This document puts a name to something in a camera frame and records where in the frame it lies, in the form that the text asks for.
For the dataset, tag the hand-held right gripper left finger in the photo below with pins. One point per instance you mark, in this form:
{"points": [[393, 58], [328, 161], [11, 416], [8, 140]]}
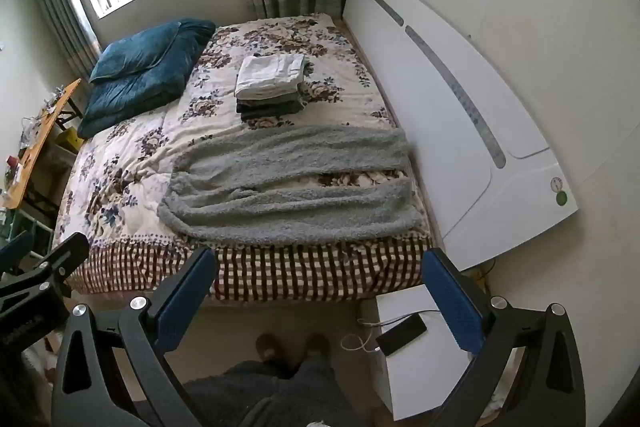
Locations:
{"points": [[185, 297]]}

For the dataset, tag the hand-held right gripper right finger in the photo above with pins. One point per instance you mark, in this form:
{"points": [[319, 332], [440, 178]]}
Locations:
{"points": [[452, 302]]}

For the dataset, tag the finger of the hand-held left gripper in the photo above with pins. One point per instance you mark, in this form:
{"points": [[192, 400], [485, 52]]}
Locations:
{"points": [[55, 259], [17, 252]]}

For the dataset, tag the grey fuzzy pants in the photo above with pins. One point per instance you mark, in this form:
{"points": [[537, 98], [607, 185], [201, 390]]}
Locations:
{"points": [[290, 187]]}

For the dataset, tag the teal storage rack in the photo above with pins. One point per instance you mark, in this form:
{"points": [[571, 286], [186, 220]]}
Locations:
{"points": [[27, 222]]}

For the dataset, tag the black smartphone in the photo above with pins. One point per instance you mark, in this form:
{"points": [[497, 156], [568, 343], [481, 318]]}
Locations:
{"points": [[401, 333]]}

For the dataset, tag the white nightstand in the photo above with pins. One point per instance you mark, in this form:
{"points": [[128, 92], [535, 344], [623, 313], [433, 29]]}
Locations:
{"points": [[415, 377]]}

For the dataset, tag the small red desk item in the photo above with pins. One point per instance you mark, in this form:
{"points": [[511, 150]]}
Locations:
{"points": [[12, 163]]}

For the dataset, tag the person's left slipper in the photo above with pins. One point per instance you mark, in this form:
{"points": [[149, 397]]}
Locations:
{"points": [[267, 347]]}

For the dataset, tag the person's slipper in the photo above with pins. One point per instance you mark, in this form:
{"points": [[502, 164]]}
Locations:
{"points": [[316, 344], [267, 347]]}

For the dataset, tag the wooden desk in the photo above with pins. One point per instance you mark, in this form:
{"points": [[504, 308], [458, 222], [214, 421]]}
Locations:
{"points": [[42, 142]]}

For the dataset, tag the yellow box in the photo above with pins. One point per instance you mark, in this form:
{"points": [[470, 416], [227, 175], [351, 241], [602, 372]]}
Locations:
{"points": [[67, 142]]}

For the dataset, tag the red checkered bed sheet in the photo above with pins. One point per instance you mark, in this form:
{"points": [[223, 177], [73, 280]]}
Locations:
{"points": [[310, 269]]}

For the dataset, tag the person's dark grey trousers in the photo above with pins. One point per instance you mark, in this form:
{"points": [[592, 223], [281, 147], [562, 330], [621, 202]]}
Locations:
{"points": [[280, 397]]}

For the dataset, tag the person's right slipper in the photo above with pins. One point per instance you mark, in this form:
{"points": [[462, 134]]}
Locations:
{"points": [[316, 344]]}

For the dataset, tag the pile of small desk clutter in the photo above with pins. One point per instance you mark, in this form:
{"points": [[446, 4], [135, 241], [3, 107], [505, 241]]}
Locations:
{"points": [[42, 112]]}

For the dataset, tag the floral quilt bed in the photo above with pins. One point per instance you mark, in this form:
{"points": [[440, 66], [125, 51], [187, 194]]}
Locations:
{"points": [[150, 147]]}

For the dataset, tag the round green sticker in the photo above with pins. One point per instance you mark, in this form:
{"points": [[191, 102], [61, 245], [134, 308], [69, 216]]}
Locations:
{"points": [[561, 198]]}

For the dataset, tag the dark teal pillow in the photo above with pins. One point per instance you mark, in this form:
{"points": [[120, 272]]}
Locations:
{"points": [[130, 102]]}

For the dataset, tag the white bed headboard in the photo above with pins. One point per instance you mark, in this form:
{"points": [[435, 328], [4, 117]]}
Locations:
{"points": [[440, 107]]}

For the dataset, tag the dark folded garment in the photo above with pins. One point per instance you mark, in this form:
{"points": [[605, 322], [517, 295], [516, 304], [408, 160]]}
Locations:
{"points": [[270, 109]]}

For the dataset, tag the white folded garment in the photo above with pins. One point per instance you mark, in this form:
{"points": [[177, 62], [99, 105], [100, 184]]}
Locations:
{"points": [[270, 74]]}

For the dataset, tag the narrow grey-green curtain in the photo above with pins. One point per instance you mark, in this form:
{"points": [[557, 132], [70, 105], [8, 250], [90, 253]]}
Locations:
{"points": [[60, 7]]}

